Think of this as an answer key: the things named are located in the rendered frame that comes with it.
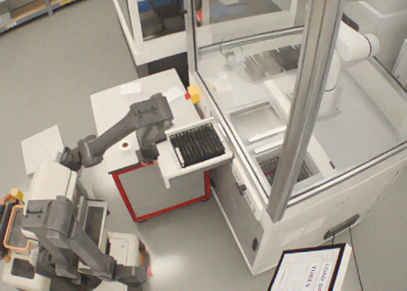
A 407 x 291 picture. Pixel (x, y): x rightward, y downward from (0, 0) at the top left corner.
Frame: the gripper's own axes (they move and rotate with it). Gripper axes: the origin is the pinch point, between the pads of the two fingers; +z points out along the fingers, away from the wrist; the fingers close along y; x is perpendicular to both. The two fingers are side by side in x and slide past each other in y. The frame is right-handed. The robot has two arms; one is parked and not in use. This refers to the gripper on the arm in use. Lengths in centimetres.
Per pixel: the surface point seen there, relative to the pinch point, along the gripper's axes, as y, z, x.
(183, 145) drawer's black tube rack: 18.1, 1.3, 5.0
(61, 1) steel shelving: -49, 80, 368
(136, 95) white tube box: 6, 12, 58
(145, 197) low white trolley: -8, 54, 14
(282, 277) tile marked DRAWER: 29, -12, -77
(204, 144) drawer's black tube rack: 27.8, 1.5, 1.5
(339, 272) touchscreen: 42, -31, -87
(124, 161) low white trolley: -12.1, 13.8, 16.3
